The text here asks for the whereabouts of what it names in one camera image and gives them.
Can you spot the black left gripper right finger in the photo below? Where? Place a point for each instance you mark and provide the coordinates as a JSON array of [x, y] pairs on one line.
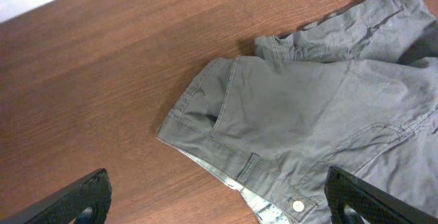
[[354, 201]]

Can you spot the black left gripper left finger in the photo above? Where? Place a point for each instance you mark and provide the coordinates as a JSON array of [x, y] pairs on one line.
[[86, 200]]

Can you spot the grey cotton shorts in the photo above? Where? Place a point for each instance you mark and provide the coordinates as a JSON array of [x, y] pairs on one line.
[[357, 90]]

